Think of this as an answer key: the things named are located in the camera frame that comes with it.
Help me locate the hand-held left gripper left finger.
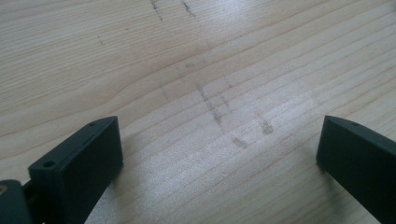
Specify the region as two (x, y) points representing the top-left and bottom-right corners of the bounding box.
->
(28, 116), (124, 224)

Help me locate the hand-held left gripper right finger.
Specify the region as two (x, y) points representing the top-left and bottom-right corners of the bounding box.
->
(316, 115), (396, 224)

